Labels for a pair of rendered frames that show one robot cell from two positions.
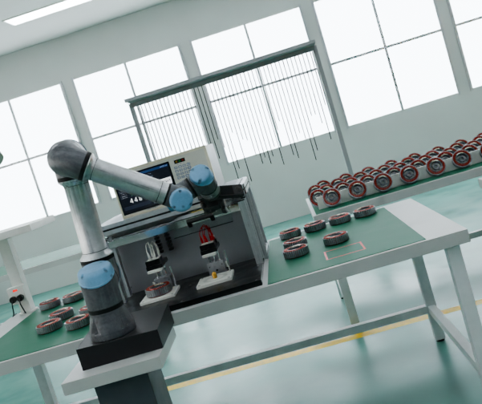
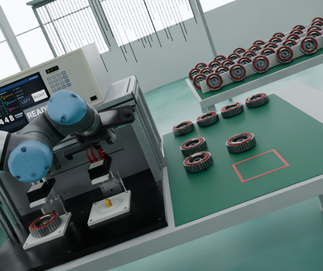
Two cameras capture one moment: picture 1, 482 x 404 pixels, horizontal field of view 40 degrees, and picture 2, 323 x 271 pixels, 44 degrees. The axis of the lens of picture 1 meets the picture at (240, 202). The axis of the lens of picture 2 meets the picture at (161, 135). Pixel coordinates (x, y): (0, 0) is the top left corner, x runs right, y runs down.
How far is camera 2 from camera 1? 1.40 m
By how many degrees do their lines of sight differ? 11
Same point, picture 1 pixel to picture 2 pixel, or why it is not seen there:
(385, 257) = not seen: outside the picture
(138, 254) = not seen: hidden behind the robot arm
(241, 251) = (136, 162)
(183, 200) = (31, 165)
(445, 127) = (272, 8)
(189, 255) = (80, 171)
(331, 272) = (256, 207)
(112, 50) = not seen: outside the picture
